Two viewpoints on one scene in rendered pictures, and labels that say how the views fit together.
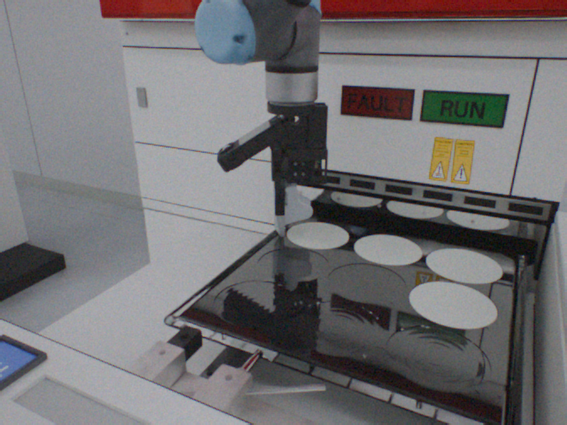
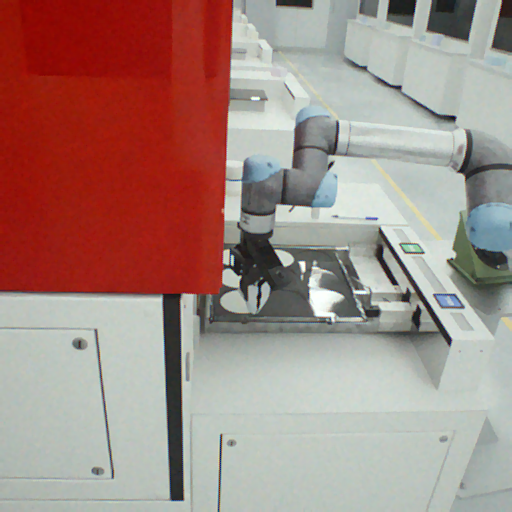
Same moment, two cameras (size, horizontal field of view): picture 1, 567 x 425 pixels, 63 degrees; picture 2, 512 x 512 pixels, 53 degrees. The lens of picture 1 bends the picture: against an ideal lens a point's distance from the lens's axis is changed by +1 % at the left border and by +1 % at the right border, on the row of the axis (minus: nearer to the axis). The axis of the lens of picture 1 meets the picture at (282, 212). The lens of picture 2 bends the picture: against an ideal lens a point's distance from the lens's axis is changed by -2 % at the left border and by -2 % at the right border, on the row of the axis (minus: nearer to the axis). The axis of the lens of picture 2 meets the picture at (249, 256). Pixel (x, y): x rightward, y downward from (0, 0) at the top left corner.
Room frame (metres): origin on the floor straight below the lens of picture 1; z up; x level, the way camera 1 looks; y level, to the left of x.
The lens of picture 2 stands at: (1.22, 0.84, 1.59)
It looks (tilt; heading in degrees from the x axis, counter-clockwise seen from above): 28 degrees down; 238
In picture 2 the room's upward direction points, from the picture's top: 3 degrees clockwise
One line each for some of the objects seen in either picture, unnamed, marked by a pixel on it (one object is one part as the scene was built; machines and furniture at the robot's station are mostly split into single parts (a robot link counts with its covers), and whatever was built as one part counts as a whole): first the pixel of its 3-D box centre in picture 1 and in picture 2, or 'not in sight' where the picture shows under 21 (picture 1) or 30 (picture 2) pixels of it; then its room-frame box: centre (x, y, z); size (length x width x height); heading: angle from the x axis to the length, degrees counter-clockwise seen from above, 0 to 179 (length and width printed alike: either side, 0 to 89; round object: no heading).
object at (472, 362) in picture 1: (365, 283); (279, 278); (0.53, -0.11, 0.90); 0.34 x 0.34 x 0.01; 63
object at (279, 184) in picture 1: (279, 185); not in sight; (0.65, 0.00, 0.99); 0.05 x 0.02 x 0.09; 3
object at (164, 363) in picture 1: (146, 379); (394, 310); (0.35, 0.13, 0.89); 0.08 x 0.03 x 0.03; 153
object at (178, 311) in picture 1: (248, 255); (289, 319); (0.61, 0.05, 0.90); 0.37 x 0.01 x 0.01; 153
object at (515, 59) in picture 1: (305, 141); (189, 273); (0.81, -0.04, 1.02); 0.82 x 0.03 x 0.40; 63
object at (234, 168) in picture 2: not in sight; (233, 177); (0.43, -0.55, 1.01); 0.07 x 0.07 x 0.10
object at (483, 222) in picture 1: (394, 225); (198, 281); (0.72, -0.19, 0.89); 0.44 x 0.02 x 0.10; 63
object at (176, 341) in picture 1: (184, 342); (370, 310); (0.41, 0.11, 0.90); 0.04 x 0.02 x 0.03; 153
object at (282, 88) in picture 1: (291, 87); (256, 219); (0.67, -0.01, 1.13); 0.08 x 0.08 x 0.05
